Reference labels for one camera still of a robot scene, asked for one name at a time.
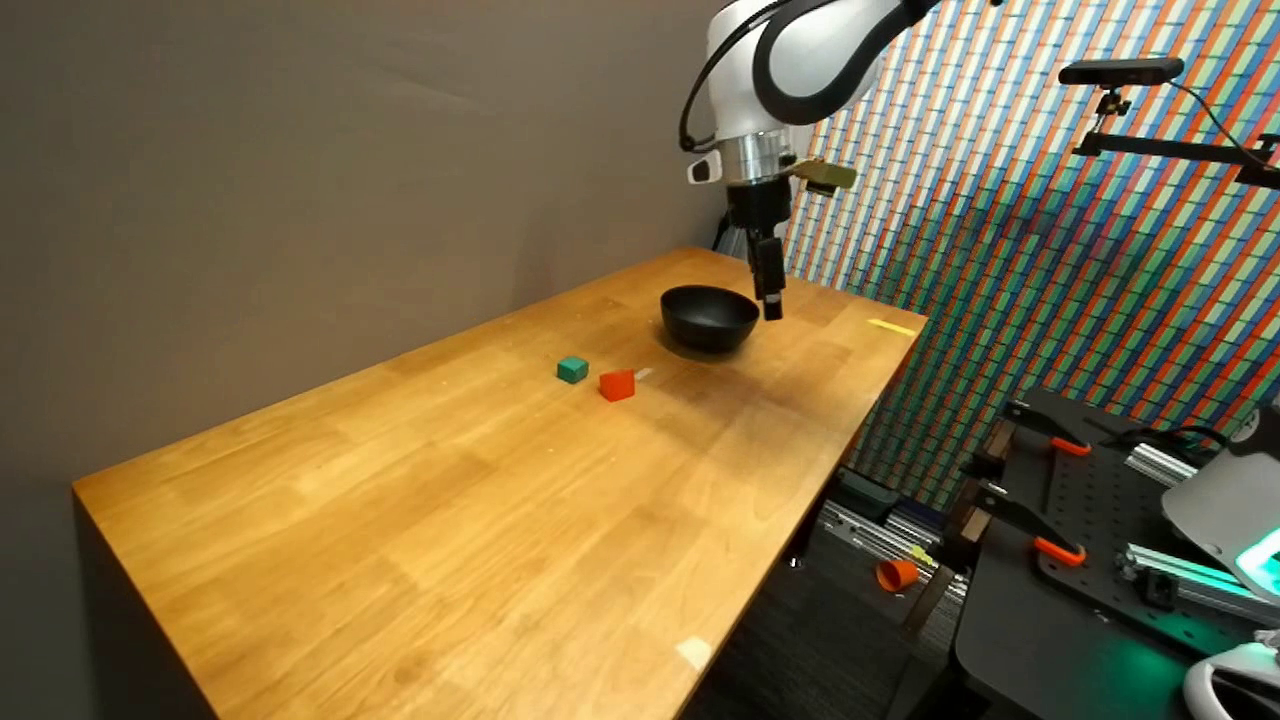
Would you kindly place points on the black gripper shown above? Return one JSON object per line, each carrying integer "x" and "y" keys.
{"x": 763, "y": 204}

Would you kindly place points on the orange block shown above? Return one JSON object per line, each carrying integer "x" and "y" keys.
{"x": 618, "y": 385}

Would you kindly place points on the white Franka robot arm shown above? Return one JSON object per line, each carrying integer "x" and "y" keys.
{"x": 815, "y": 53}

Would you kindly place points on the black bowl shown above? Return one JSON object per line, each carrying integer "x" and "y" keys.
{"x": 710, "y": 321}

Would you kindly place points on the yellow tape strip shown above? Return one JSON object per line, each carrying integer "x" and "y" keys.
{"x": 893, "y": 325}

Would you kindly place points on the small white tape piece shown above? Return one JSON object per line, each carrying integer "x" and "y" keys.
{"x": 644, "y": 373}

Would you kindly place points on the green block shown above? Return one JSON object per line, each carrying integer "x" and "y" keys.
{"x": 574, "y": 368}

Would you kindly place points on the multicoloured patterned backdrop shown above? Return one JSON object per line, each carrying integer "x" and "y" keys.
{"x": 1041, "y": 267}

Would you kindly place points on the small orange cup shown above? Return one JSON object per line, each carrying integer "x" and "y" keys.
{"x": 898, "y": 575}

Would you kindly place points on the black ribbed equipment case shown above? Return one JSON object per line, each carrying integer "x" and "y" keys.
{"x": 840, "y": 613}

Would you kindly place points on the white square tape patch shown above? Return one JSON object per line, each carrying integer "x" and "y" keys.
{"x": 693, "y": 651}

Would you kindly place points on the short aluminium extrusion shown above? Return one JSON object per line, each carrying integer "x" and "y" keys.
{"x": 1162, "y": 460}

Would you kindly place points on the white grey device housing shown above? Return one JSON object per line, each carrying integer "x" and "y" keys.
{"x": 1224, "y": 514}

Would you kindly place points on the long aluminium extrusion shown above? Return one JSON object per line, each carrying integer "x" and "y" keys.
{"x": 1193, "y": 577}

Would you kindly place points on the white curved tube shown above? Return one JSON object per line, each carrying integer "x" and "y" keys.
{"x": 1204, "y": 674}

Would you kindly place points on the olive wrist camera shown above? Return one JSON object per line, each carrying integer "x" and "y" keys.
{"x": 825, "y": 172}

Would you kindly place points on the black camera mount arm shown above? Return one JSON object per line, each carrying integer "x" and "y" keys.
{"x": 1173, "y": 145}

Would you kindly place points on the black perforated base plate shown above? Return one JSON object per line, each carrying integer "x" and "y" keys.
{"x": 1065, "y": 625}

